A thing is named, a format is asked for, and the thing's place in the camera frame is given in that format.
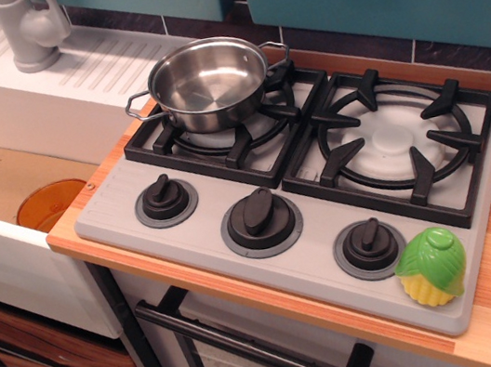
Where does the stainless steel pot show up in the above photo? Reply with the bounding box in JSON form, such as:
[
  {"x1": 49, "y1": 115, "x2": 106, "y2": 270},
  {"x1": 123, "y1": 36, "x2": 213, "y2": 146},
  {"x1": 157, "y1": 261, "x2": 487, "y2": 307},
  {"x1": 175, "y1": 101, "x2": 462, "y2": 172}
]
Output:
[{"x1": 125, "y1": 36, "x2": 290, "y2": 134}]

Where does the toy corncob with green husk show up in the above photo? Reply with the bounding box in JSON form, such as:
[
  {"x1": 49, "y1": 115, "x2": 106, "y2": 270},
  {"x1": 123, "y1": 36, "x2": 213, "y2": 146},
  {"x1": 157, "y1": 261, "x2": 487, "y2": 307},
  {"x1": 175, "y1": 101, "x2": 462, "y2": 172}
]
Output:
[{"x1": 395, "y1": 227, "x2": 467, "y2": 308}]

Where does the middle black stove knob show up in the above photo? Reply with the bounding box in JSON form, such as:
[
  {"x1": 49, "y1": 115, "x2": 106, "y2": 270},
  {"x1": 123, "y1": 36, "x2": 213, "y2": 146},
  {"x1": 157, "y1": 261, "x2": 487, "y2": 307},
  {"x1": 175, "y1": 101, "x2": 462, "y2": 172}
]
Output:
[{"x1": 220, "y1": 187, "x2": 304, "y2": 259}]

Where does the black stove knob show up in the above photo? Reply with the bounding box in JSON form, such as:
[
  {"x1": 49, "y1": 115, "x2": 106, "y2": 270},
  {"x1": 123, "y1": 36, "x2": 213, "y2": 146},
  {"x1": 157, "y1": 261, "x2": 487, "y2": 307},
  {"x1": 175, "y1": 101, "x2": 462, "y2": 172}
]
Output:
[
  {"x1": 220, "y1": 187, "x2": 304, "y2": 259},
  {"x1": 135, "y1": 174, "x2": 199, "y2": 229},
  {"x1": 333, "y1": 217, "x2": 406, "y2": 282}
]

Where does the left black stove knob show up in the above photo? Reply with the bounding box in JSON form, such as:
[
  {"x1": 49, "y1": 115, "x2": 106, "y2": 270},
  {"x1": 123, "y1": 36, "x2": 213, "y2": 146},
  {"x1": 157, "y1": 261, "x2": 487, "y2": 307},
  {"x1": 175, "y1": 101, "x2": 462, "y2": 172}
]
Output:
[{"x1": 135, "y1": 174, "x2": 199, "y2": 229}]

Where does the grey toy stove top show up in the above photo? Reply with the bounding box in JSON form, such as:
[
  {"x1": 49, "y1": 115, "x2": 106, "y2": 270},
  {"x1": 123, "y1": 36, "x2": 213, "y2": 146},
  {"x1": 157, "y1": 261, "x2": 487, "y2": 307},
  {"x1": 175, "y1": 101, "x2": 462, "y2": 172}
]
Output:
[{"x1": 52, "y1": 33, "x2": 491, "y2": 367}]

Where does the right black stove knob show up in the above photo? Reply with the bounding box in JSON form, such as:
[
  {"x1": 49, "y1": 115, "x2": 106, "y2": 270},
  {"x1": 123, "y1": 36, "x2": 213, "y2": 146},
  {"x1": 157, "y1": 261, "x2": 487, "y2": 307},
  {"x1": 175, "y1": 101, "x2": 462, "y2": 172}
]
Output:
[{"x1": 333, "y1": 217, "x2": 406, "y2": 282}]

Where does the left black burner grate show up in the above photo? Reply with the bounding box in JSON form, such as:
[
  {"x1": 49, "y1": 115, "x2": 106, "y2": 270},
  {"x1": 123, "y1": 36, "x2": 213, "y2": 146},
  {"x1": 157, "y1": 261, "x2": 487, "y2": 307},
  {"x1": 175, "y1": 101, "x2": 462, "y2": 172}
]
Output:
[{"x1": 124, "y1": 61, "x2": 328, "y2": 189}]

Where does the black burner grate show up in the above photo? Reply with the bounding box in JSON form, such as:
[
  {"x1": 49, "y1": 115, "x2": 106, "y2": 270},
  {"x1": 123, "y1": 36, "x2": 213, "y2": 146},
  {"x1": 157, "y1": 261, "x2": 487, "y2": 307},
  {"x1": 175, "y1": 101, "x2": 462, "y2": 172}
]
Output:
[
  {"x1": 124, "y1": 61, "x2": 328, "y2": 189},
  {"x1": 283, "y1": 70, "x2": 491, "y2": 229}
]

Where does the right black burner grate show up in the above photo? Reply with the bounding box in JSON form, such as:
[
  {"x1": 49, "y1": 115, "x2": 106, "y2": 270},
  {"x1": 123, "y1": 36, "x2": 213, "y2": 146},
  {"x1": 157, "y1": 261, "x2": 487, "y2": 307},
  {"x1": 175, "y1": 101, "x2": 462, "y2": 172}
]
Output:
[{"x1": 283, "y1": 70, "x2": 491, "y2": 229}]

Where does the grey toy faucet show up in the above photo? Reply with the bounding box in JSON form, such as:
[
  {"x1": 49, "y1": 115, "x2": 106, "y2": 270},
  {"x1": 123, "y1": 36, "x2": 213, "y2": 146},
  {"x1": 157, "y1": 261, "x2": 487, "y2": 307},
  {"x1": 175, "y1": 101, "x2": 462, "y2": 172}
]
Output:
[{"x1": 0, "y1": 0, "x2": 72, "y2": 73}]

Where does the white toy sink unit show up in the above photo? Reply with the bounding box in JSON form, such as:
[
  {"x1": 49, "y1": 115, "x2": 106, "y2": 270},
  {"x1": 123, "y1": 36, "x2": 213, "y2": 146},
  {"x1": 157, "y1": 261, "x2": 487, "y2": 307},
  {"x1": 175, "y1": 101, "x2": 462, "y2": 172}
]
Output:
[{"x1": 0, "y1": 26, "x2": 184, "y2": 338}]

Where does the orange plastic plate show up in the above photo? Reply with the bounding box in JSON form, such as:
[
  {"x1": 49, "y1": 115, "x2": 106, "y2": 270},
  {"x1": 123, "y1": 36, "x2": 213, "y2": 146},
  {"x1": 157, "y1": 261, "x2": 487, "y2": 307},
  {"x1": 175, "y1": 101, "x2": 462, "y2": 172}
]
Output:
[{"x1": 16, "y1": 178, "x2": 86, "y2": 233}]

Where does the oven door with black handle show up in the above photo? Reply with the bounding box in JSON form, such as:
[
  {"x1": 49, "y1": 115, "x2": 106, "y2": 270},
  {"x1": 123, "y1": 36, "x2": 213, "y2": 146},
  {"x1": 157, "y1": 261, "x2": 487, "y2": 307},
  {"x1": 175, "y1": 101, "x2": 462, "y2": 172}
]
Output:
[{"x1": 130, "y1": 243, "x2": 446, "y2": 367}]

